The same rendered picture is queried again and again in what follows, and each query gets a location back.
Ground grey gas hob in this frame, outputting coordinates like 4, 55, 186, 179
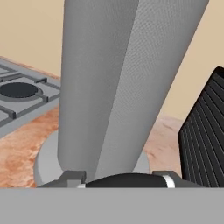
0, 56, 62, 138

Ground black ribbed appliance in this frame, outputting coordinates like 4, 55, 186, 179
178, 66, 224, 189

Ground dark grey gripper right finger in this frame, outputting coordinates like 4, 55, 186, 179
152, 170, 206, 189

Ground grey round holder base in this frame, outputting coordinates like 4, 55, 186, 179
32, 129, 151, 189

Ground black rounded object white bands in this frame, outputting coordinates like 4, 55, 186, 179
77, 172, 176, 189

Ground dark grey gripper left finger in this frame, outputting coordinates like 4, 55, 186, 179
37, 170, 88, 189

